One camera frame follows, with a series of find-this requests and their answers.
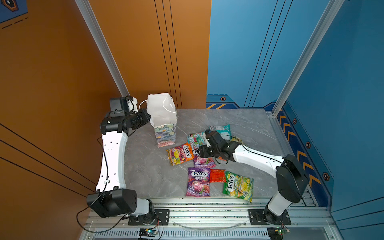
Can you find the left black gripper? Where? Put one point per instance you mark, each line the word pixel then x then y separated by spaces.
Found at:
pixel 145 116

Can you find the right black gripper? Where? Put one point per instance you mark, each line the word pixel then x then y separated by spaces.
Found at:
pixel 203 153

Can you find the yellow snack packet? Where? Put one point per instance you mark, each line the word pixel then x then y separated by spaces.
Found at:
pixel 235 139

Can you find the purple Fox's candy bag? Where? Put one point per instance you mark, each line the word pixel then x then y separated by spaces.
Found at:
pixel 203 162
pixel 198 182

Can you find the red small snack packet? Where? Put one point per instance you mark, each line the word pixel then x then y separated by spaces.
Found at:
pixel 218 176

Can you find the floral paper gift bag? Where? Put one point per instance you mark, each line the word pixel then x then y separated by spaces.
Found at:
pixel 164 118

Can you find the orange Fox's candy bag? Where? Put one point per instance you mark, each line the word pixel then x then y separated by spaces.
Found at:
pixel 180 154

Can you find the green Fox's candy bag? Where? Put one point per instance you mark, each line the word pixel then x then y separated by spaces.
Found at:
pixel 238 186

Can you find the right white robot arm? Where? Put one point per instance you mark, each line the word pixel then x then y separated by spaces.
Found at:
pixel 292 180

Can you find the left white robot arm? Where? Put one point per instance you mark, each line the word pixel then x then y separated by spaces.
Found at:
pixel 112 198

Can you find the teal Fox's candy bag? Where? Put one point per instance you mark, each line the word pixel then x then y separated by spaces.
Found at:
pixel 196 140

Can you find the teal snack packet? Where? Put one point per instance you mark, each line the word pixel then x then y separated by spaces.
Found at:
pixel 224 131

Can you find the right green circuit board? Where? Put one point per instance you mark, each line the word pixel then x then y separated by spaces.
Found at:
pixel 281 232

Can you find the green circuit board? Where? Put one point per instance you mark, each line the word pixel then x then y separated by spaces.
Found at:
pixel 148 233
pixel 281 232

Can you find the left green circuit board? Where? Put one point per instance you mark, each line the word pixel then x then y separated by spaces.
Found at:
pixel 148 233

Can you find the aluminium front rail frame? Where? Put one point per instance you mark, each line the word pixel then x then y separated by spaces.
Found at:
pixel 218 218

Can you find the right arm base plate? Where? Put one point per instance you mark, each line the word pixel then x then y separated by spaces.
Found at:
pixel 264 217

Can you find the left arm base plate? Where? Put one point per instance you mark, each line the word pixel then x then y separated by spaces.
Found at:
pixel 158 216

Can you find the left aluminium corner post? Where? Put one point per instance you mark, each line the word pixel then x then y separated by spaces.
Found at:
pixel 101 42

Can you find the aluminium corner post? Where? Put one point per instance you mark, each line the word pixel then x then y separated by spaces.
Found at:
pixel 101 42
pixel 319 32

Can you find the right aluminium corner post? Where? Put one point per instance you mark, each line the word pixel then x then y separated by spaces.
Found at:
pixel 319 32

